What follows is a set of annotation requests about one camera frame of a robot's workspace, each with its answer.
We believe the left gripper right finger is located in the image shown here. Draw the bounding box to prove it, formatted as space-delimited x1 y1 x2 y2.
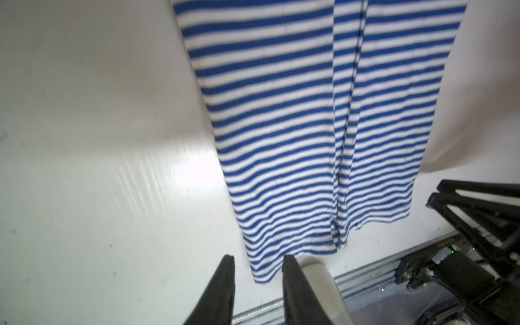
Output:
282 255 332 325

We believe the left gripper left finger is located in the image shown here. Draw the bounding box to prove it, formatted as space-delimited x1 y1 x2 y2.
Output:
184 255 235 325

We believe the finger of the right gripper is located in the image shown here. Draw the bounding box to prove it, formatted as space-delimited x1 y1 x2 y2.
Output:
437 180 519 199
427 193 519 280

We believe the navy striped tank top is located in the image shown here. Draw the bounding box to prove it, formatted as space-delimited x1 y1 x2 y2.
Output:
172 1 467 284

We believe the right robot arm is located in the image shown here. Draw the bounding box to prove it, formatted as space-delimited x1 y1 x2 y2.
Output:
408 180 519 324

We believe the aluminium front rail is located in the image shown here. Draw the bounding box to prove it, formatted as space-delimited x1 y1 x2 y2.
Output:
232 232 457 324

